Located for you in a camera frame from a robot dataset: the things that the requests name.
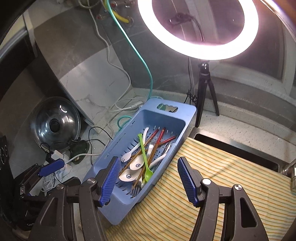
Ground green cable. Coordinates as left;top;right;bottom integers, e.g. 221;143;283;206
104;0;163;133

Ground blue left gripper pad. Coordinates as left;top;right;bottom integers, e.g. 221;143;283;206
38;159;65;177

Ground white ceramic spoon with logo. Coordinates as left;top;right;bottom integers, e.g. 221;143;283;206
119;169;142;182

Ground black tripod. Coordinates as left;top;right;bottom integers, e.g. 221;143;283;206
195;61;220;128

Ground white power strip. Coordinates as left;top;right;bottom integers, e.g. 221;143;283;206
46;150;72;179

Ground white plastic spoon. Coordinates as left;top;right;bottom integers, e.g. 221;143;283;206
138;135;154;188

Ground steel faucet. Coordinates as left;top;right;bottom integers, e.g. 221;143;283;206
281;159;296;191

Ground green plastic spoon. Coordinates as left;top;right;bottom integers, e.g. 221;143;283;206
138;133;153;182

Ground black cable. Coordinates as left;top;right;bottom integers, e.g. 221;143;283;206
40;126;114;166

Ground ring light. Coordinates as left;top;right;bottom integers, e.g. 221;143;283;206
137;0;260;61

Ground blue plastic drainer basket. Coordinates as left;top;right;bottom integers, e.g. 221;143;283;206
85;98;196;225

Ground red-tipped wooden chopstick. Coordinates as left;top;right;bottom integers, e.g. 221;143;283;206
119;128;159;175
132;128;166;189
144;136;177;147

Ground yellow striped cloth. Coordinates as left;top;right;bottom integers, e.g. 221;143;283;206
106;138;295;240

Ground white plastic spork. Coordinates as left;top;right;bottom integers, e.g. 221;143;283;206
120;143;140;163

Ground steel pot lid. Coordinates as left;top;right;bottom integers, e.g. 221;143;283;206
31;96;81;152

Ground white cable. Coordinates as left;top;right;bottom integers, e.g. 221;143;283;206
78;0;145;137

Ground webcam in ring light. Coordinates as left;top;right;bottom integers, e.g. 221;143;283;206
169;13;192;26

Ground yellow hose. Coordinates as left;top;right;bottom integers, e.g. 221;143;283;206
104;0;131;24

